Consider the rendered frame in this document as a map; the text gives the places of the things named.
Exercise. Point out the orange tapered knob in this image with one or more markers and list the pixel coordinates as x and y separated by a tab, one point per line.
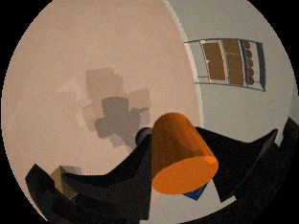
180	161

